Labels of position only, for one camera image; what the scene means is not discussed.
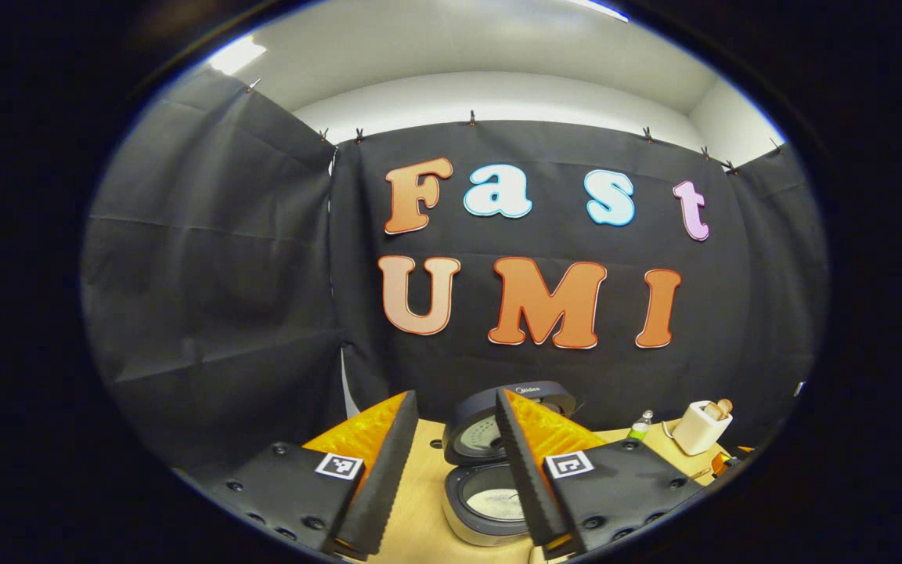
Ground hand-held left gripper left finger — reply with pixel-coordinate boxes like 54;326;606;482
174;390;420;560

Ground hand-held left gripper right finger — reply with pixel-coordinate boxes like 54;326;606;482
495;389;708;560

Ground black rice cooker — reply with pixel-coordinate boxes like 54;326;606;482
442;381;578;548

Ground white toaster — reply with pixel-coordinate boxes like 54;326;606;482
672;400;732;457

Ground black backdrop cloth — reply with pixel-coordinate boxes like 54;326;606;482
81;69;829;471

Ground ceiling light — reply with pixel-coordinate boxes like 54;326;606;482
208;35;268;77

